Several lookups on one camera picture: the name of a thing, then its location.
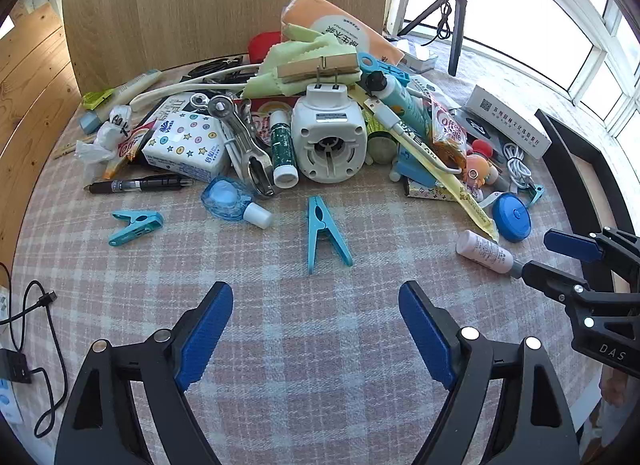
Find small blue clip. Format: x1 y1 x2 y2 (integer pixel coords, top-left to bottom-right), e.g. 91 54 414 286
520 184 546 208

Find yellow long packet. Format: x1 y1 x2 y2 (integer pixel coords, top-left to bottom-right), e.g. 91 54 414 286
350 85 501 245

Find white device box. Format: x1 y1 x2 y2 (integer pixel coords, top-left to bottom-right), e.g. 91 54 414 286
397 40 440 73

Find blue clothespin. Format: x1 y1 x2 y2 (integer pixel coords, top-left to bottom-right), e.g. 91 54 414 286
108 211 165 248
306 196 353 276

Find white coiled cable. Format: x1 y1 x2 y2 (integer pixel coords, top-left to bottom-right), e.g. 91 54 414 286
500 141 531 190

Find crumpled plastic wrap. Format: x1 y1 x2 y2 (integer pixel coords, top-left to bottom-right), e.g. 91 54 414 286
74 105 132 180

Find black tray container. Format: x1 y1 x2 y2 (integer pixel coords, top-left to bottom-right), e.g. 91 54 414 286
534 109 640 296

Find black straps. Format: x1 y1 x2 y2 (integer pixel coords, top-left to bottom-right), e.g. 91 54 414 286
180 57 261 86

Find white cardboard box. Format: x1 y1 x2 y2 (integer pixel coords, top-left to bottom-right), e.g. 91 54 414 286
462 84 553 160

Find wooden board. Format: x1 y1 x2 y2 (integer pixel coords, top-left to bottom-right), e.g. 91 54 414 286
59 0 392 96

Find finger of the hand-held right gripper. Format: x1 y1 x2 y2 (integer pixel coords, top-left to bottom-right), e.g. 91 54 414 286
543 226 640 296
521 260 640 318

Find orange snack packet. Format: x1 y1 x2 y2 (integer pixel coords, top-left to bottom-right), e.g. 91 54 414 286
424 94 468 166

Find black cable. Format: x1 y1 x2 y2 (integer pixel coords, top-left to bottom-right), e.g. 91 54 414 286
0 260 68 440

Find small doll figure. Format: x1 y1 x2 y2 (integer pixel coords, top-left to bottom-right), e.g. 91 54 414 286
462 140 503 190

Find clear blue bottle white cap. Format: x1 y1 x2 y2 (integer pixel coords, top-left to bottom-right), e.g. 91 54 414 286
201 176 273 230

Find wooden clothespin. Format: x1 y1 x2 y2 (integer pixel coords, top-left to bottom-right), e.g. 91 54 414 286
276 52 361 86

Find metal nail clipper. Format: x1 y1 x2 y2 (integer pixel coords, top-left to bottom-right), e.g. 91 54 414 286
207 95 276 197

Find star print tissue pack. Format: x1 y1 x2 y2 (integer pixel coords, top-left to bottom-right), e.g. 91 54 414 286
141 110 228 183

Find black pen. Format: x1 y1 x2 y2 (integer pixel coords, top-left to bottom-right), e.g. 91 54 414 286
84 174 194 196

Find red white snack packet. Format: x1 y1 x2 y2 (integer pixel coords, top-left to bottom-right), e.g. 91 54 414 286
235 97 296 146

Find green lip balm tube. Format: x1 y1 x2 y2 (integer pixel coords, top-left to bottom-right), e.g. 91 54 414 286
270 109 300 189

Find printed white lighter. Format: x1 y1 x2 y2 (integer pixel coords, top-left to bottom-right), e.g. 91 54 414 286
405 177 471 202

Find teal sachet packet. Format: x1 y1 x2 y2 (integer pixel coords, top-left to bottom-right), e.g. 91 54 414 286
359 51 436 146

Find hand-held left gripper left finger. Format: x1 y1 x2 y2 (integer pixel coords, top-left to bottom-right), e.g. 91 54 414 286
54 281 235 465

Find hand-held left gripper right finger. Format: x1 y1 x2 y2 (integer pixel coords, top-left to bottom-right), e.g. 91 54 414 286
398 280 581 465

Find ring light on tripod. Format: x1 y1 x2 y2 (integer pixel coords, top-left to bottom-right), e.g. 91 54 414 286
397 0 538 76

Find red cloth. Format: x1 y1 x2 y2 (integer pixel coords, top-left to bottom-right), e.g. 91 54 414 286
247 31 283 64

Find plaid tablecloth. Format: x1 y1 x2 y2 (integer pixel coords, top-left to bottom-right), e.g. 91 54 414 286
10 40 626 465

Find white green tube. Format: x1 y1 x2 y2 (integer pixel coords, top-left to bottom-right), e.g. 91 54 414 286
81 70 163 110

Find green cloth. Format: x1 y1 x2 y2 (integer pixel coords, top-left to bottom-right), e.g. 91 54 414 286
243 22 362 98

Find blue tape measure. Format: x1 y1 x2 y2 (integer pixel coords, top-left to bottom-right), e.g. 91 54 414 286
491 192 532 244

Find orange tissue pack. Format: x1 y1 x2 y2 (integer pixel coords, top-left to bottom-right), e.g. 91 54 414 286
280 0 406 70

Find white plug adapter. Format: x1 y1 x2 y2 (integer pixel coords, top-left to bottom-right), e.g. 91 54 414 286
291 72 369 183

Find black adapter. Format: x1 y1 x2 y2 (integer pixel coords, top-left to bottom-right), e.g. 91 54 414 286
0 349 33 385

